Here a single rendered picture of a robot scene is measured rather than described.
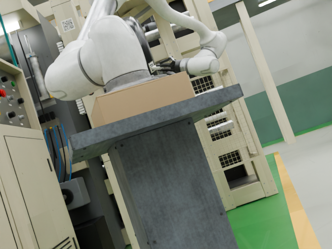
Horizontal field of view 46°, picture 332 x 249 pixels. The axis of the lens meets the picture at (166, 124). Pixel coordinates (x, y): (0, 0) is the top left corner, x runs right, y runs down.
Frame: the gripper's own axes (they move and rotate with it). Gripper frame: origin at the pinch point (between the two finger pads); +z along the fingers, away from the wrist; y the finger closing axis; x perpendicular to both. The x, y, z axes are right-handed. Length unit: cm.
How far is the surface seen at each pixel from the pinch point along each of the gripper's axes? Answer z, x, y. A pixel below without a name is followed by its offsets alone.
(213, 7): 304, 476, 90
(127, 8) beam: 61, 47, -26
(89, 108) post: 40, -28, 13
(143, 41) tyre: 7.4, 2.8, -15.0
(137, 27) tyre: 13.2, 7.5, -22.5
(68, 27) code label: 57, -8, -32
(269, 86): 202, 449, 245
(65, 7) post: 60, -1, -44
